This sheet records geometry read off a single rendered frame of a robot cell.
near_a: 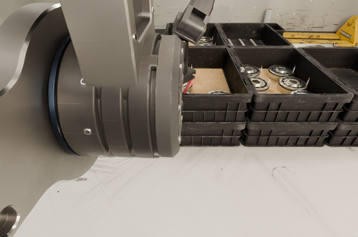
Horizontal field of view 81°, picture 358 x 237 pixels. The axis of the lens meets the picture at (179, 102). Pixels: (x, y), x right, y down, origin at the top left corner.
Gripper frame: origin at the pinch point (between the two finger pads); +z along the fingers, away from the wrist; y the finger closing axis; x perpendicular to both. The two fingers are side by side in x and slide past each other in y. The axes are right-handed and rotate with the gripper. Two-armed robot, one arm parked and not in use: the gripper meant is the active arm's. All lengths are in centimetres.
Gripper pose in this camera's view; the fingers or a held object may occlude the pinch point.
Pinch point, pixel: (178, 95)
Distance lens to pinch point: 72.3
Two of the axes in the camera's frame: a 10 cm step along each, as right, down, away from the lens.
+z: -0.1, 8.1, 5.9
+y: -7.1, 4.1, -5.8
